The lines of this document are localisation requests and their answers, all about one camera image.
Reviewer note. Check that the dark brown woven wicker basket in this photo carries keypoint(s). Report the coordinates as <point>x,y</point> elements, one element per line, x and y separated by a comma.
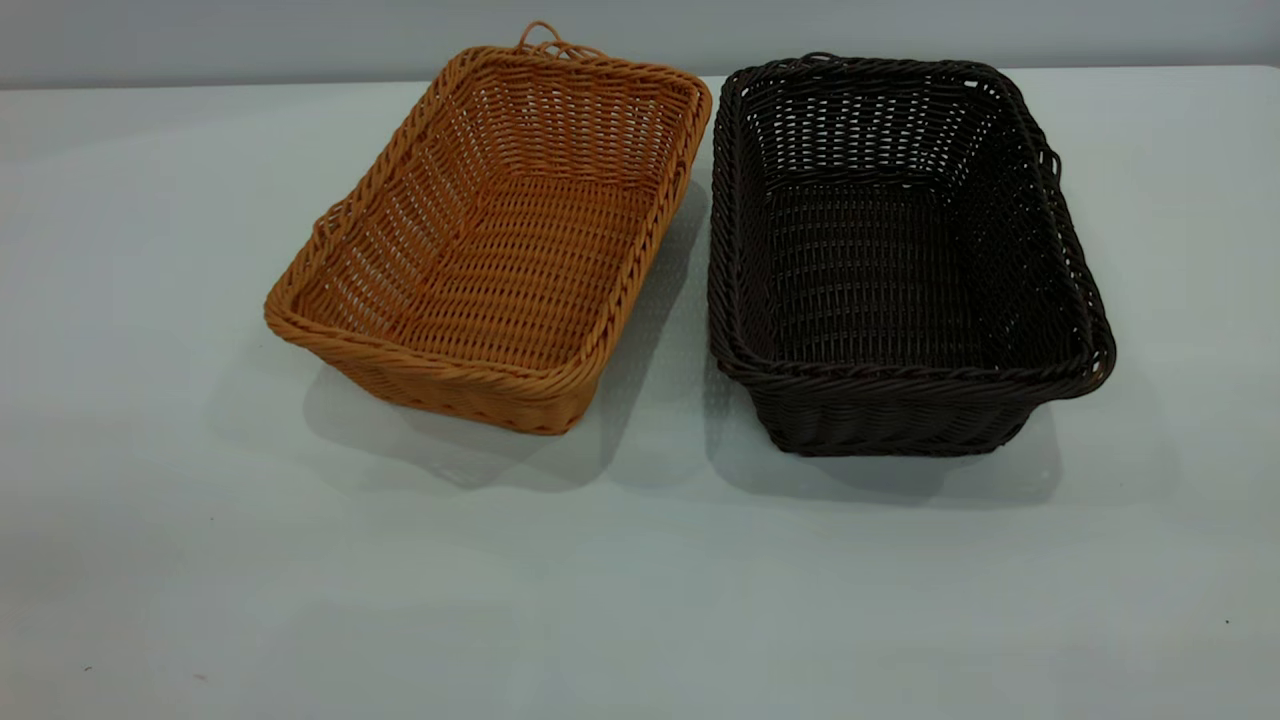
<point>880,280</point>

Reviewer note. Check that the tan woven wicker basket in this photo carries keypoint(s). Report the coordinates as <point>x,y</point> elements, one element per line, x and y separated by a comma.
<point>520,270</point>

